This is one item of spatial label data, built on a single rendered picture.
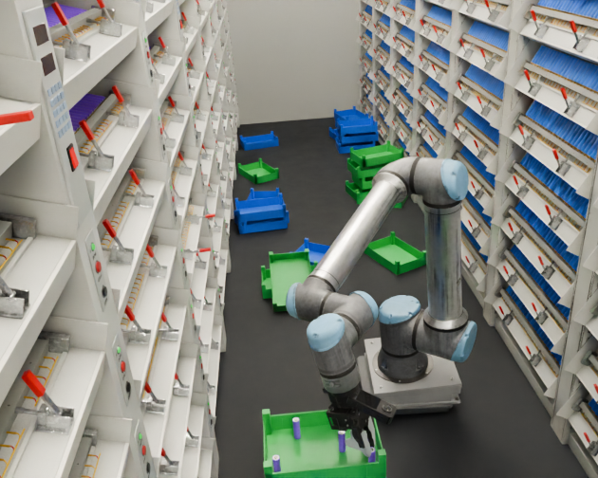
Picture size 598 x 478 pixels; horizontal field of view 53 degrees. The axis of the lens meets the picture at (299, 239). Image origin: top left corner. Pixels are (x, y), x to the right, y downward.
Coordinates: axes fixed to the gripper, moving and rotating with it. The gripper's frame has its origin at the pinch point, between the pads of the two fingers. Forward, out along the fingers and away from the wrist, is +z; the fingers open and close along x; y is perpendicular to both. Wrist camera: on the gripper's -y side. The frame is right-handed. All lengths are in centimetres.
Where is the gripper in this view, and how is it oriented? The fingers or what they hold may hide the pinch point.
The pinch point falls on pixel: (371, 449)
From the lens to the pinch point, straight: 158.7
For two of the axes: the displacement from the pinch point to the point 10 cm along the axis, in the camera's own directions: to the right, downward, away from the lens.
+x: -4.3, 4.4, -7.9
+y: -8.5, 0.9, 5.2
